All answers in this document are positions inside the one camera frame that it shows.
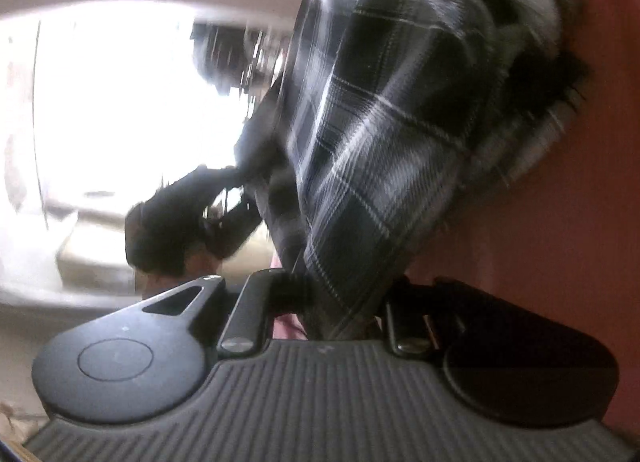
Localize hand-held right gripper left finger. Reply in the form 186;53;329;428
142;269;313;357

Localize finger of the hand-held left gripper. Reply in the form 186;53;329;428
197;162;251;195
202;195;266;260

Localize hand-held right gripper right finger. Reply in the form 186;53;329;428
384;278;506;359

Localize black white plaid pants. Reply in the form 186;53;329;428
235;0;591;343

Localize black wheelchair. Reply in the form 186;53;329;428
192;22;288;96

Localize pink floral blanket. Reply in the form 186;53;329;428
270;0;640;462

